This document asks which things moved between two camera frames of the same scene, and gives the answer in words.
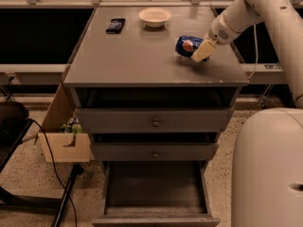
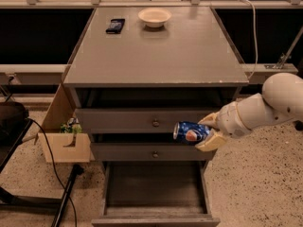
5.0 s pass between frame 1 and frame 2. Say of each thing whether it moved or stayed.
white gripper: moved
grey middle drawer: stayed
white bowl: stayed
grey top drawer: stayed
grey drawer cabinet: stayed
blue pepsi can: moved
